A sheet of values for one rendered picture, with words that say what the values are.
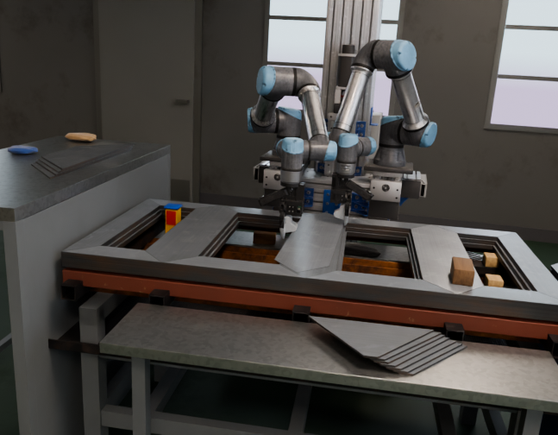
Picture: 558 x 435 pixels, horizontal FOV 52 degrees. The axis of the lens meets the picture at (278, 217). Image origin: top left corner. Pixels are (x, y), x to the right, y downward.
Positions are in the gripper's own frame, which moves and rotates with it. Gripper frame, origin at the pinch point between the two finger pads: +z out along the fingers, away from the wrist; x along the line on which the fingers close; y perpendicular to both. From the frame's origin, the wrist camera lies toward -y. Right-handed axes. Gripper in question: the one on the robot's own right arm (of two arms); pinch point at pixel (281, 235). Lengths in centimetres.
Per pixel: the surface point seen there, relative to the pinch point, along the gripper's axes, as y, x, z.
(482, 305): 64, -37, 4
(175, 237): -36.0, -12.3, 0.9
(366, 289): 31.3, -36.9, 2.6
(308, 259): 12.0, -20.4, 0.9
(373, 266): 35.0, 25.6, 17.4
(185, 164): -150, 355, 46
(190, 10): -147, 354, -101
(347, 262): 24.5, 25.5, 17.0
